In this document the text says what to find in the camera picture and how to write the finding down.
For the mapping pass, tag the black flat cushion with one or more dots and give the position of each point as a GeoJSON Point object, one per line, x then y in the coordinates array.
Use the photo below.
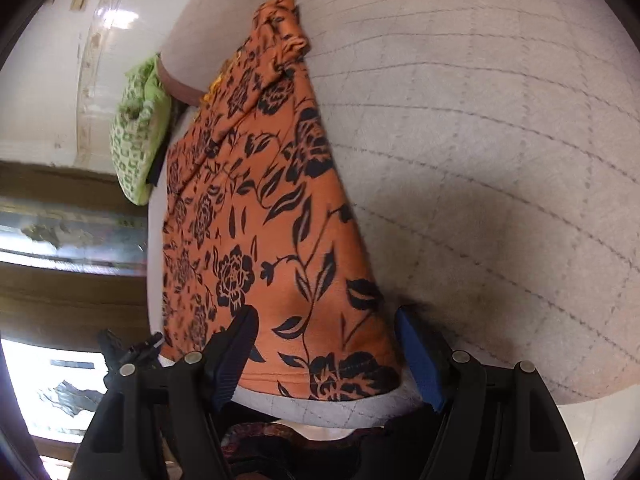
{"type": "Point", "coordinates": [156, 167]}

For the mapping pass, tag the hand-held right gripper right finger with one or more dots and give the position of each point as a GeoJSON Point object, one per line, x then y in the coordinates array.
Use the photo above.
{"type": "Point", "coordinates": [417, 355]}

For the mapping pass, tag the green patterned pillow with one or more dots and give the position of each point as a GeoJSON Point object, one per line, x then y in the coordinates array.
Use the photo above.
{"type": "Point", "coordinates": [137, 125]}

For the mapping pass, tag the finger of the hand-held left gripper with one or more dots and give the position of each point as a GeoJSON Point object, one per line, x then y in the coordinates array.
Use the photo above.
{"type": "Point", "coordinates": [132, 350]}

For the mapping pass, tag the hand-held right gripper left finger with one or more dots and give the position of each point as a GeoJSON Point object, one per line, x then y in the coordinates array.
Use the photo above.
{"type": "Point", "coordinates": [235, 355]}

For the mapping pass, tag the orange black floral garment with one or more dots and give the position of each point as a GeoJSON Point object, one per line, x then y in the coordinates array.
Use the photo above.
{"type": "Point", "coordinates": [300, 260]}

